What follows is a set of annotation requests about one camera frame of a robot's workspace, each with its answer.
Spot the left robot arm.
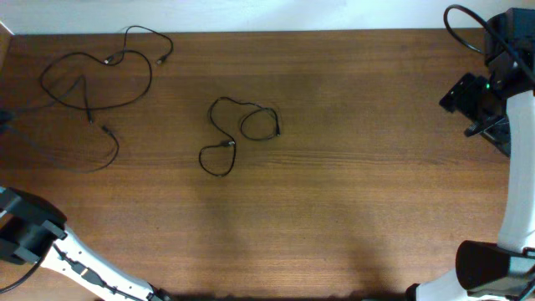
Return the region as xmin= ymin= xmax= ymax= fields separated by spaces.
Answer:
xmin=1 ymin=187 xmax=172 ymax=301

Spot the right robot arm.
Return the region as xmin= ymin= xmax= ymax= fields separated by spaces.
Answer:
xmin=403 ymin=4 xmax=534 ymax=301

